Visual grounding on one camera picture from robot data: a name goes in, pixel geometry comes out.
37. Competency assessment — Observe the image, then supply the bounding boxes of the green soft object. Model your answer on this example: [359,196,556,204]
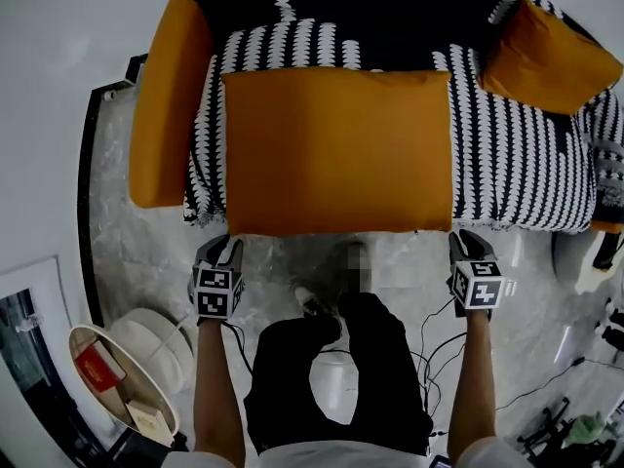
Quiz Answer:
[567,410,610,450]

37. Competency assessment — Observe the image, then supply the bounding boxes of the white round basket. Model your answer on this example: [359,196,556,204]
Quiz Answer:
[67,307,195,449]

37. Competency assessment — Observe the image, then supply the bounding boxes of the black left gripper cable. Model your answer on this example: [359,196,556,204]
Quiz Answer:
[221,320,254,374]

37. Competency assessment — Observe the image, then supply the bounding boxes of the person's right forearm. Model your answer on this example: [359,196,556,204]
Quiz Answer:
[447,309,497,465]

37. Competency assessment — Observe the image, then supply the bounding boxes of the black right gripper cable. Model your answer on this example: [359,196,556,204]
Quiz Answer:
[409,294,469,416]

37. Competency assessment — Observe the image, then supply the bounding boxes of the orange cushion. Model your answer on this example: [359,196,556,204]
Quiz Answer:
[221,65,454,236]
[480,0,624,116]

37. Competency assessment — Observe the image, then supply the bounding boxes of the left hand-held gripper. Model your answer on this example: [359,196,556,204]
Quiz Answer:
[187,234,246,321]

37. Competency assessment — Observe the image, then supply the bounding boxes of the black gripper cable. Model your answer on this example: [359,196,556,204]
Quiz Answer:
[409,294,469,416]
[221,320,254,374]

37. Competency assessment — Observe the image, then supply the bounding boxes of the black backpack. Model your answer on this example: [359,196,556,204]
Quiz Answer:
[592,231,624,273]

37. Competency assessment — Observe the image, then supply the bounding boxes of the light wooden box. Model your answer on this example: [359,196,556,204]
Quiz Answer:
[125,400,165,439]

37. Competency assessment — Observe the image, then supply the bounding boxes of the black floor stand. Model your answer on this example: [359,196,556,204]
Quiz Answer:
[516,397,571,457]

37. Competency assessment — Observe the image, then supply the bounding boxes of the white framed glass door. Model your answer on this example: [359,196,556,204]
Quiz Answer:
[0,255,74,409]

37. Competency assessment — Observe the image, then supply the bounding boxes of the black power adapter cable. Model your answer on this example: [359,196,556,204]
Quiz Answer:
[494,356,624,411]

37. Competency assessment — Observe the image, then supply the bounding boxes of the person's white shoe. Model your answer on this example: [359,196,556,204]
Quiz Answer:
[291,285,324,319]

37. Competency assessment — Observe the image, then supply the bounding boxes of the person's black trousers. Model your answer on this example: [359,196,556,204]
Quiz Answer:
[243,292,435,457]

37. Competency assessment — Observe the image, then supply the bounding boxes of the red box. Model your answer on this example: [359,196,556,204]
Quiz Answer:
[75,341,127,393]

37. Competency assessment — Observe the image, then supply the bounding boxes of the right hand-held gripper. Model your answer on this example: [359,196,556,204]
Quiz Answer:
[447,229,507,319]

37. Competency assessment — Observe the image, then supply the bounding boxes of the person's white shirt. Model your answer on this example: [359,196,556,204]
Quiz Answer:
[165,436,532,468]

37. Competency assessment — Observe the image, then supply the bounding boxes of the person's left forearm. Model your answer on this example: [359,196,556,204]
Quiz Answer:
[193,317,247,467]

